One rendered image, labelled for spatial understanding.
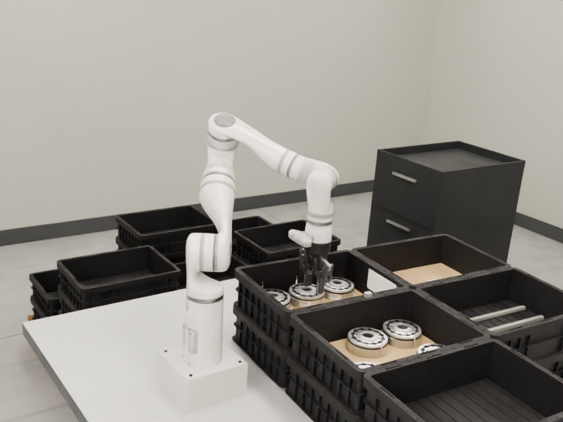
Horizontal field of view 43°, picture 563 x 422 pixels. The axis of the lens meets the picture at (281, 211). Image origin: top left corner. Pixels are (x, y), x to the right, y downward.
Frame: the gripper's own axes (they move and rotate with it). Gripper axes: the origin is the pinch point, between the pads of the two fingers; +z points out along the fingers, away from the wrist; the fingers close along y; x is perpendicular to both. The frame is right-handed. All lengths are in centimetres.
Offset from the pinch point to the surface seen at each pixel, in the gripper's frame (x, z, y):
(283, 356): 20.2, 8.4, -17.5
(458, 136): -320, 38, 257
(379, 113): -268, 25, 297
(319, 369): 19.7, 4.2, -32.2
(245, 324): 20.2, 9.0, 2.2
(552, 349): -43, 5, -49
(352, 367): 21, -4, -45
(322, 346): 20.8, -3.4, -34.1
